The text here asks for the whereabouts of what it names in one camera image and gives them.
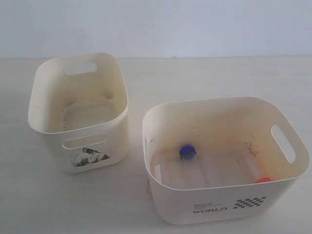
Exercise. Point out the blue-capped clear tube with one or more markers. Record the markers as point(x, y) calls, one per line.
point(191, 167)

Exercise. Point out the orange-capped clear tube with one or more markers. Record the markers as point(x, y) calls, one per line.
point(257, 171)

